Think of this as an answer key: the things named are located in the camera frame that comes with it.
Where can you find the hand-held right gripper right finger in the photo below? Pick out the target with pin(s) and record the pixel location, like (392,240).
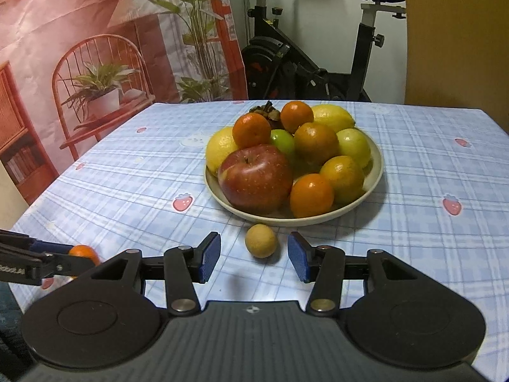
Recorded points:
(297,258)

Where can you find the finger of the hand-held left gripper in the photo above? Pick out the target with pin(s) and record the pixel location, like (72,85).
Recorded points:
(59,264)
(51,247)

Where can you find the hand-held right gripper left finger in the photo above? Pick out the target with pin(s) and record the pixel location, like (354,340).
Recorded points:
(210,258)

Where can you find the tan longan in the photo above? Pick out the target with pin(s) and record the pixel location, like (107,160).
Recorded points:
(260,240)

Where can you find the cream round plate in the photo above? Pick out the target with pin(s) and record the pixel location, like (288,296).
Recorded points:
(372,179)

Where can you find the yellow lemon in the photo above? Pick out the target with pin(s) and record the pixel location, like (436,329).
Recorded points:
(218,147)
(336,117)

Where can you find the green tinged orange tangerine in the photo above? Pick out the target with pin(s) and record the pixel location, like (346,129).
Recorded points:
(316,143)

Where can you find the small green round fruit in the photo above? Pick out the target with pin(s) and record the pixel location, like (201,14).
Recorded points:
(283,141)

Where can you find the dark teal cloth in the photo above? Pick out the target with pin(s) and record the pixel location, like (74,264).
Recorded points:
(10,326)

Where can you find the red apple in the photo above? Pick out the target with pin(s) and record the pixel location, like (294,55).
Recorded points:
(254,179)

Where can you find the yellow orange citrus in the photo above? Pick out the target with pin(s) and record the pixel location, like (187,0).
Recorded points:
(342,179)

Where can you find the blue plaid tablecloth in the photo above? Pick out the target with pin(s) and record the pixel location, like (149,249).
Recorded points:
(139,187)

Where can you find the yellow green round fruit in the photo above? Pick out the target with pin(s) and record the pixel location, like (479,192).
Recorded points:
(356,147)

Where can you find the purple mangosteen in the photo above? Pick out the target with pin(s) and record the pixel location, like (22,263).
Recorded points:
(265,110)

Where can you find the black exercise bike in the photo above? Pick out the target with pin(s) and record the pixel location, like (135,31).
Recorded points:
(286,67)

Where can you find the printed backdrop cloth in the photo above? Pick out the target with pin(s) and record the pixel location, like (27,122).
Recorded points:
(79,28)

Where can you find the brown wooden door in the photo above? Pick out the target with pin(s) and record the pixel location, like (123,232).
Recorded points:
(457,47)

